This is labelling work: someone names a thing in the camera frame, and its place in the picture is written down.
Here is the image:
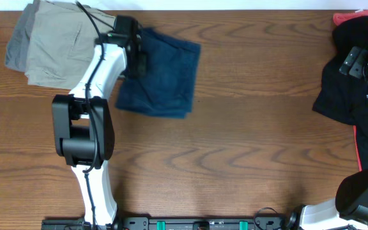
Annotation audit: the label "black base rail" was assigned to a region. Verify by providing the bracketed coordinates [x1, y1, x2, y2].
[41, 216, 297, 230]

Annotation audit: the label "navy blue cloth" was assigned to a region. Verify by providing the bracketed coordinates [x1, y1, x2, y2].
[116, 28, 201, 119]

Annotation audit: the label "folded grey garment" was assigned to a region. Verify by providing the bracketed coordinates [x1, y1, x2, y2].
[4, 1, 40, 72]

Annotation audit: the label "black t-shirt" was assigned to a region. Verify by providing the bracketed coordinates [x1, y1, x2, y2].
[312, 16, 368, 170]

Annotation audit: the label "folded khaki trousers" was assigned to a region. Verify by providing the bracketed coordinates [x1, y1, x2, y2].
[25, 1, 98, 89]

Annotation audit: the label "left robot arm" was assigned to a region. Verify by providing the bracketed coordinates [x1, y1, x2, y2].
[42, 16, 146, 229]

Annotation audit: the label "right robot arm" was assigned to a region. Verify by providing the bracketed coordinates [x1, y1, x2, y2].
[285, 47, 368, 229]

